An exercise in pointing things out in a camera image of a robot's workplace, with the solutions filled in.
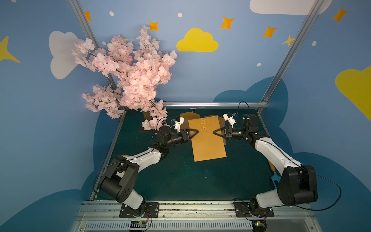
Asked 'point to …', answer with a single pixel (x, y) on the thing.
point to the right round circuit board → (259, 226)
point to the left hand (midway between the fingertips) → (199, 131)
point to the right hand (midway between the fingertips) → (216, 132)
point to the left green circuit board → (138, 224)
